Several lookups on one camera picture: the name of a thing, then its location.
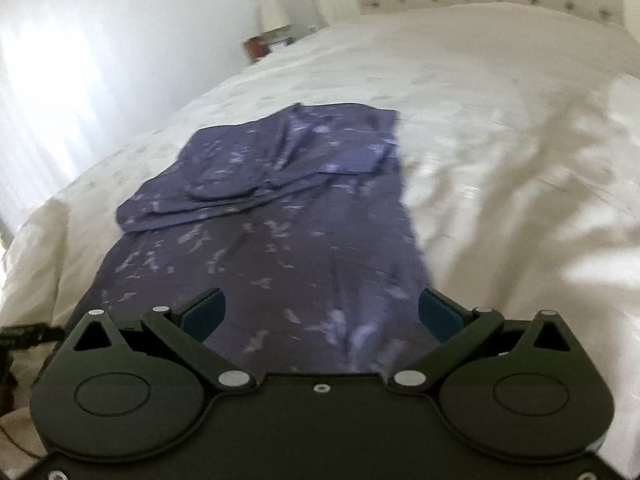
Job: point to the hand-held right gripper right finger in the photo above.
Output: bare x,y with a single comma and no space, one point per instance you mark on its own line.
436,312

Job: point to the white table lamp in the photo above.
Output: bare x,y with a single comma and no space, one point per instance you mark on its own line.
274,15

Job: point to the red box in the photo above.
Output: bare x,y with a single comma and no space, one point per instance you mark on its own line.
255,49

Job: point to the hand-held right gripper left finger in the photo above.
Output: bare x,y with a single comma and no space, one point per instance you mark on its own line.
205,311

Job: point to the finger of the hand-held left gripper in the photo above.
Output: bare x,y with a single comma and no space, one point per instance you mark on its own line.
30,336

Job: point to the white bed blanket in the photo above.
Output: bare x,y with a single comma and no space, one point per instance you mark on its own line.
500,135

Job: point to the purple patterned hooded jacket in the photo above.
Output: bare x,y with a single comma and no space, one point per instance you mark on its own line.
300,240

